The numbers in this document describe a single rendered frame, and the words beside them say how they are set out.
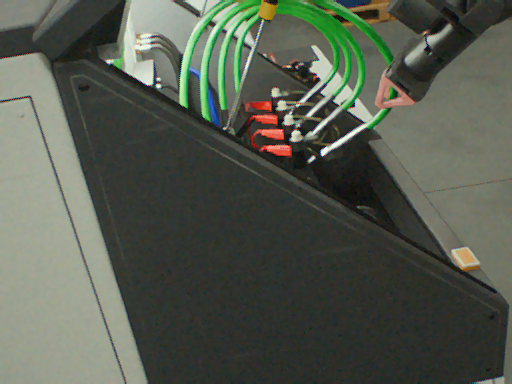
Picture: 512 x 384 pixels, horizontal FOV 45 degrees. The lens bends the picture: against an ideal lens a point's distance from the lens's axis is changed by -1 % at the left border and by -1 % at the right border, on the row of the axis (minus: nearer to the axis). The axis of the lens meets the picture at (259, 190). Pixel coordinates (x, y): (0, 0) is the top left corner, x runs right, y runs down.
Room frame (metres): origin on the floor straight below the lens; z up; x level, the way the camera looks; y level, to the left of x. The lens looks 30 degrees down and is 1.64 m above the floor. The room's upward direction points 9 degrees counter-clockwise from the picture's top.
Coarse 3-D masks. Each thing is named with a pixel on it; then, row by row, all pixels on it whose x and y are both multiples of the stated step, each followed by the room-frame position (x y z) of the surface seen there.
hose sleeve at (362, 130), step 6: (360, 126) 0.95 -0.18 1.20; (354, 132) 0.95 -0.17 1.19; (360, 132) 0.95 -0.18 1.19; (366, 132) 0.94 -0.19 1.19; (342, 138) 0.96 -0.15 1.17; (348, 138) 0.95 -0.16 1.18; (354, 138) 0.95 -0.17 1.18; (336, 144) 0.96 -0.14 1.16; (342, 144) 0.96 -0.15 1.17; (348, 144) 0.95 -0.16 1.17; (330, 150) 0.96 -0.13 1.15; (336, 150) 0.96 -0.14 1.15
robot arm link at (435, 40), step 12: (444, 12) 0.84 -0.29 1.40; (432, 24) 0.85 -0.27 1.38; (444, 24) 0.84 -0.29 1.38; (456, 24) 0.83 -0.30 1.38; (432, 36) 0.86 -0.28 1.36; (444, 36) 0.84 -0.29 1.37; (456, 36) 0.83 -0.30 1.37; (468, 36) 0.83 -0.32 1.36; (432, 48) 0.85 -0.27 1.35; (444, 48) 0.84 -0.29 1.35; (456, 48) 0.83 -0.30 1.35
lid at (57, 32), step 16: (64, 0) 0.75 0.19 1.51; (80, 0) 0.68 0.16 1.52; (96, 0) 0.68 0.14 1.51; (112, 0) 0.68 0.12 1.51; (48, 16) 0.73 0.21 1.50; (64, 16) 0.68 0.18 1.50; (80, 16) 0.68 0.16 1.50; (96, 16) 0.68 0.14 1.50; (48, 32) 0.68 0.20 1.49; (64, 32) 0.68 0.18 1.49; (80, 32) 0.68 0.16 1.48; (48, 48) 0.68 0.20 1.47; (64, 48) 0.68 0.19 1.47
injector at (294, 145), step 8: (296, 144) 1.05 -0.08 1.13; (304, 144) 1.06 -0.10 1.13; (296, 152) 1.05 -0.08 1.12; (304, 152) 1.06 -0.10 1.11; (296, 160) 1.05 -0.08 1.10; (304, 160) 1.06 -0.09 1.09; (312, 160) 1.06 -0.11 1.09; (296, 168) 1.06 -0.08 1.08; (304, 168) 1.06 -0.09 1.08; (304, 176) 1.06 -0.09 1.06
